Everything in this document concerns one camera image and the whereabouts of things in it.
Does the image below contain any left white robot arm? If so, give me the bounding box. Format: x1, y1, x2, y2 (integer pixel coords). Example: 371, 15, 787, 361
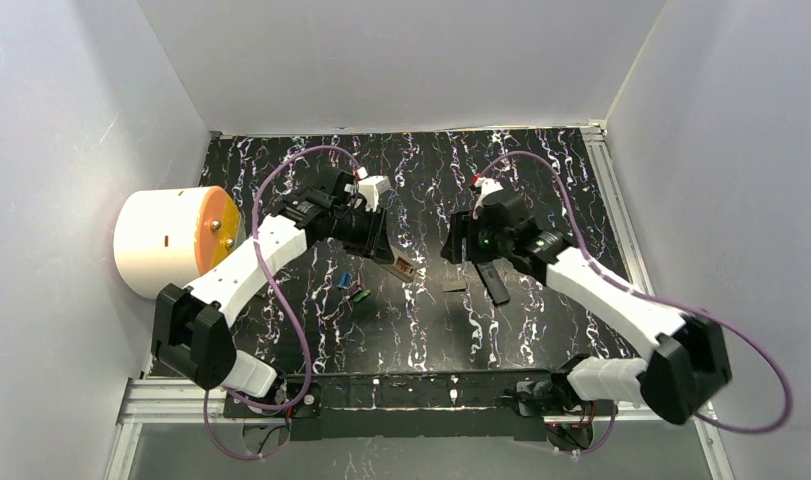
151, 169, 397, 399

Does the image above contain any green battery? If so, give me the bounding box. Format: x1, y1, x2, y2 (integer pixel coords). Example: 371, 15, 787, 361
350, 289, 371, 303

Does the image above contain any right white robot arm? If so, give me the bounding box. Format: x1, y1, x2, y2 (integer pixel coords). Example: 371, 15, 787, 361
441, 190, 732, 425

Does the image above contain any aluminium frame rail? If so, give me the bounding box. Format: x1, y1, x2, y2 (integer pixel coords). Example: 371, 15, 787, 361
105, 375, 733, 479
580, 119, 735, 479

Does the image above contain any grey battery cover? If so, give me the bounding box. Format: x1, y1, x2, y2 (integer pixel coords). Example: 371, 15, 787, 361
442, 281, 468, 293

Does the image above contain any blue battery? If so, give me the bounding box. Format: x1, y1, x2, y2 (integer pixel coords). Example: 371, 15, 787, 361
337, 272, 351, 289

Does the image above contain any white orange cylinder container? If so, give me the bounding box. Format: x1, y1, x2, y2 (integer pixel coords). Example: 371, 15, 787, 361
113, 186, 245, 300

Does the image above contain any right aluminium frame rail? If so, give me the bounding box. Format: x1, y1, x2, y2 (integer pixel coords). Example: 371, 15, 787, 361
580, 119, 735, 479

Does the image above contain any front aluminium frame rail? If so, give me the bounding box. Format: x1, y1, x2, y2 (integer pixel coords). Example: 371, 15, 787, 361
105, 375, 733, 479

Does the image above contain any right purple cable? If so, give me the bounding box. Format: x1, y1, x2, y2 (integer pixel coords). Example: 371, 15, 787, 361
476, 150, 795, 457

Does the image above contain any white remote control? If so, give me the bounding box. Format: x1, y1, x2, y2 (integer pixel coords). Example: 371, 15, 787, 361
375, 246, 418, 283

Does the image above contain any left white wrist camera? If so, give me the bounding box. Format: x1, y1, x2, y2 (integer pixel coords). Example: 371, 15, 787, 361
357, 175, 391, 212

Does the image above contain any black remote control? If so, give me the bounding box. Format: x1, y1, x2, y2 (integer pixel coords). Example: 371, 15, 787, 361
475, 262, 510, 307

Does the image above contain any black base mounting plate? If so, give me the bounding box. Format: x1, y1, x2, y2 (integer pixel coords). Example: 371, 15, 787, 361
222, 369, 618, 444

